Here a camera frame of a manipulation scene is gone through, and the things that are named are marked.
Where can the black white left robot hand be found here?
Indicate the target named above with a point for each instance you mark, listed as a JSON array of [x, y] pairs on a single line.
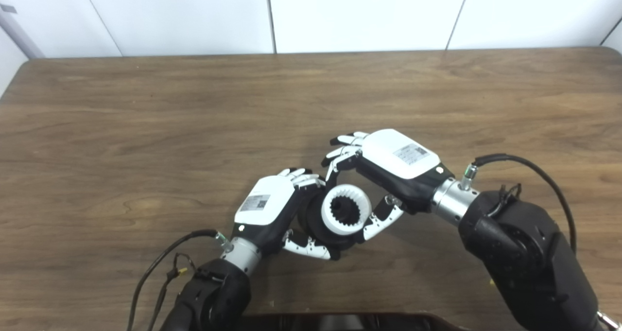
[[265, 204]]

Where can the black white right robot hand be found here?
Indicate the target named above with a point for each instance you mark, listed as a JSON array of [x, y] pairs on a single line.
[[398, 161]]

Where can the round black stepped part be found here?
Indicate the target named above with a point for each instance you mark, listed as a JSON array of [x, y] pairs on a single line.
[[311, 221]]

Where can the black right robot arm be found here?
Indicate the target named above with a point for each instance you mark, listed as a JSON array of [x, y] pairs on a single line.
[[525, 253]]

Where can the black robot torso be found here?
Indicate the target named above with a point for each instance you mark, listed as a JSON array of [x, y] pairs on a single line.
[[340, 322]]

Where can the grey wall corner post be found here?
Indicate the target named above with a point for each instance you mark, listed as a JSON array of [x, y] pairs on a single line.
[[17, 32]]

